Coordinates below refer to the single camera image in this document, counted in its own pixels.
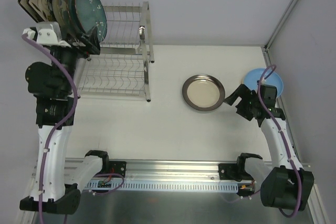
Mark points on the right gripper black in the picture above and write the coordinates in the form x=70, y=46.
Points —
x=244, y=102

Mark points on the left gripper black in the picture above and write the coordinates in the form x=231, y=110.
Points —
x=79, y=44

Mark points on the teal round glazed plate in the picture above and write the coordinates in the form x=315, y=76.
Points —
x=90, y=14

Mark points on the brown rim cream plate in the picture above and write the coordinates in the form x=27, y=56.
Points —
x=203, y=92

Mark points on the grey deer snowflake plate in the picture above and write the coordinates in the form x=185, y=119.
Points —
x=60, y=11

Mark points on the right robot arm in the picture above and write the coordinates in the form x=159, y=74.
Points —
x=288, y=185

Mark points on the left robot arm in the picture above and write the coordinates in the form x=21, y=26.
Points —
x=55, y=88

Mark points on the steel two-tier dish rack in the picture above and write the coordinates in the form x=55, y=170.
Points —
x=121, y=70

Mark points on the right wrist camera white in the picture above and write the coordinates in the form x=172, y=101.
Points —
x=263, y=79

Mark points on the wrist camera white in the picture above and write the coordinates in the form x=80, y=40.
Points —
x=46, y=34
x=263, y=79

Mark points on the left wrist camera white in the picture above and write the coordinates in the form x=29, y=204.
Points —
x=46, y=34

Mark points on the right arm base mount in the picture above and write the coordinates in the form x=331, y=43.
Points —
x=228, y=171

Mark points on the aluminium mounting rail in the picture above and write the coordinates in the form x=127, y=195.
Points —
x=169, y=171

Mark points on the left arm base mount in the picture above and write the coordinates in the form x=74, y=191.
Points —
x=118, y=167

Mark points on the white slotted cable duct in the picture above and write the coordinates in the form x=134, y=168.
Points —
x=212, y=186

